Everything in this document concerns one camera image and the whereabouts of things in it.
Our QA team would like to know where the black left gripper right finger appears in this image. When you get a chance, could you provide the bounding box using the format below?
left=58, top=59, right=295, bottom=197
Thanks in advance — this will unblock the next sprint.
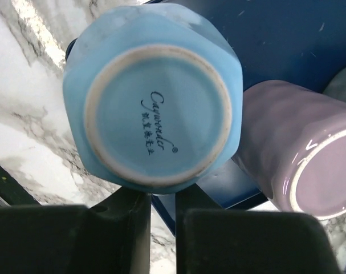
left=175, top=185, right=340, bottom=274

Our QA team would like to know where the dark blue tray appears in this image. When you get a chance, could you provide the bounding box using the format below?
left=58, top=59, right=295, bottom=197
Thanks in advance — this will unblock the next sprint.
left=64, top=0, right=346, bottom=237

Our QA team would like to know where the pink purple mug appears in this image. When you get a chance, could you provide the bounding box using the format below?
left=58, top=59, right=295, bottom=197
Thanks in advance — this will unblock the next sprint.
left=233, top=80, right=346, bottom=220

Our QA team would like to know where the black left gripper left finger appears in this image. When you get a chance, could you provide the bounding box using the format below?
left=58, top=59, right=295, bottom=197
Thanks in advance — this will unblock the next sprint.
left=0, top=188, right=151, bottom=273

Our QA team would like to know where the light blue faceted mug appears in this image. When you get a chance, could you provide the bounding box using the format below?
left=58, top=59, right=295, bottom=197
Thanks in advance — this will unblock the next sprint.
left=63, top=3, right=243, bottom=194

